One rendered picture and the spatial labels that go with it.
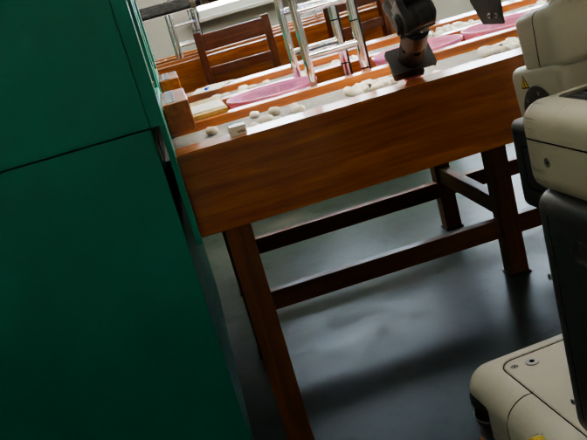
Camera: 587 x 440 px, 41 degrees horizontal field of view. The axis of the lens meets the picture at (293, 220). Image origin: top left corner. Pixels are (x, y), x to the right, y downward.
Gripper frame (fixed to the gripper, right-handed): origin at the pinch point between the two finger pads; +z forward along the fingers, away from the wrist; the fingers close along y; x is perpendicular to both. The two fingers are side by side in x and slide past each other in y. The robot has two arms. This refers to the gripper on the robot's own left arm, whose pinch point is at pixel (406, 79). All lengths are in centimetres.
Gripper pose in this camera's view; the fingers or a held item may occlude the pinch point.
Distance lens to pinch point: 188.9
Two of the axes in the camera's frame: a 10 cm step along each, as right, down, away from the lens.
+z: 0.4, 3.8, 9.2
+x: 3.1, 8.7, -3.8
